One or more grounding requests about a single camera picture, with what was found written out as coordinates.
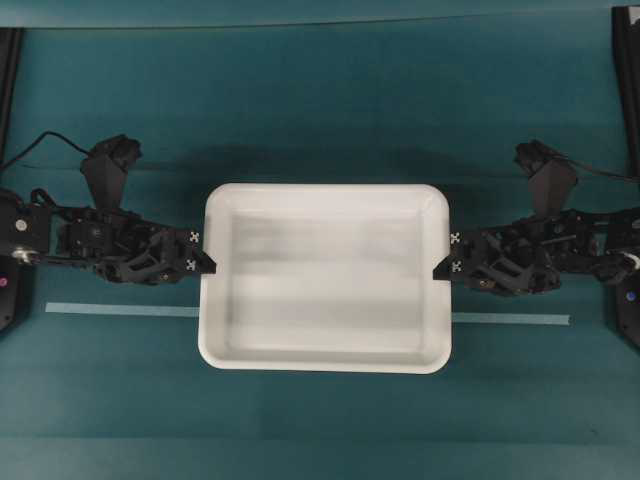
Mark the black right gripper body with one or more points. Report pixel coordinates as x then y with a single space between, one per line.
529 256

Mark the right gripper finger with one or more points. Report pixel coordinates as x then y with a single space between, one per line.
452 267
457 240

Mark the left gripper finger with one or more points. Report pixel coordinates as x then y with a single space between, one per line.
193 240
196 261

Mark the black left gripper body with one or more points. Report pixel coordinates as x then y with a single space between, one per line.
120 246

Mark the white plastic tray case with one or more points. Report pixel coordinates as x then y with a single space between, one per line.
332 278

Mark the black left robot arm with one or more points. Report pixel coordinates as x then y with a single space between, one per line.
28 236

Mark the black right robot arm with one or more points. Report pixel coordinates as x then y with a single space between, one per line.
621 243

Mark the light blue tape strip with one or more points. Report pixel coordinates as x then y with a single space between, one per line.
193 312

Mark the black left frame rail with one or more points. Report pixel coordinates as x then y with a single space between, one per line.
10 54

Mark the black frame rail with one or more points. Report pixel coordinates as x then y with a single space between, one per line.
10 54
625 50

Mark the black right frame rail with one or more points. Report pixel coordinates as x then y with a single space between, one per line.
625 50

